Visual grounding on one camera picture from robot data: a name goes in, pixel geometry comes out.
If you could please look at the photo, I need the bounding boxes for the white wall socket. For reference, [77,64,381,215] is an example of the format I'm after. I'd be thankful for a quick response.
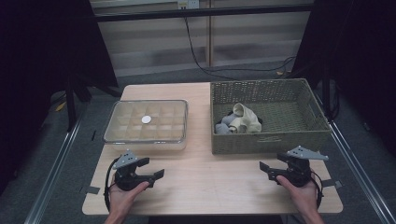
[177,0,200,9]

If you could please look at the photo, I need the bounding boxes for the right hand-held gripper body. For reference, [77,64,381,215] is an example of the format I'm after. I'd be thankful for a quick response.
[281,145,330,189]

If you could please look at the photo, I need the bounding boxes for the person's left hand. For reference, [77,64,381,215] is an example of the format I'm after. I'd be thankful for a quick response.
[108,181,150,217]

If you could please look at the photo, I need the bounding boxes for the person's right hand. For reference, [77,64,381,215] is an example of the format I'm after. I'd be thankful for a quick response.
[276,175,321,217]

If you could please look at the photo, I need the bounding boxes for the right hand-held gripper cable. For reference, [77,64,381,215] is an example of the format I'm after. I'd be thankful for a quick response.
[309,170,325,209]

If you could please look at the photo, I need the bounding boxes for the white compartment storage box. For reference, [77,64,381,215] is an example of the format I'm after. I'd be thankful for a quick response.
[104,100,189,152]

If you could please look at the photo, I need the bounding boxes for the black horizontal bar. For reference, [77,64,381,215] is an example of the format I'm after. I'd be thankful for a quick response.
[92,3,316,22]

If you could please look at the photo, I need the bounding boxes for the black wall cable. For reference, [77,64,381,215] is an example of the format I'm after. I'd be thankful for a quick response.
[184,17,242,81]

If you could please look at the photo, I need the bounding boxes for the black floor cable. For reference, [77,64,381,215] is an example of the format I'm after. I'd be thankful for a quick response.
[205,55,297,77]

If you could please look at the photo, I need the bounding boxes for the grey sock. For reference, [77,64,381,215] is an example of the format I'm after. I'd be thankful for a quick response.
[220,112,241,126]
[214,122,233,135]

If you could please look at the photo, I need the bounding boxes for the green woven basket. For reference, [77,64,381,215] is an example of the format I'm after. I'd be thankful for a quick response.
[209,77,332,156]

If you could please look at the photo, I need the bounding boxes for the black metal stand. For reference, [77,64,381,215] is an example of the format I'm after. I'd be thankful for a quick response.
[64,73,124,133]
[321,66,340,120]

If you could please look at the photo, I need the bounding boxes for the clear plastic lid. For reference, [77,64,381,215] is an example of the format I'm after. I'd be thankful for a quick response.
[103,99,190,145]

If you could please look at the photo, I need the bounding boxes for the black tape piece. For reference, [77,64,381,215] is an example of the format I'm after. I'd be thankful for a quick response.
[79,185,101,195]
[320,179,344,189]

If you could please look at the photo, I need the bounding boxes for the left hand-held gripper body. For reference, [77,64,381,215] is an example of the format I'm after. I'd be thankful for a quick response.
[111,149,155,192]

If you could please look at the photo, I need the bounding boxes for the aluminium floor rail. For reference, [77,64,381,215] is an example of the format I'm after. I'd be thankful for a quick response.
[328,119,396,224]
[23,118,84,224]

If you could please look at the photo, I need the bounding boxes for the black curtain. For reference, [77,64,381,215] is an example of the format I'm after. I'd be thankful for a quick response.
[290,0,396,157]
[0,0,120,190]

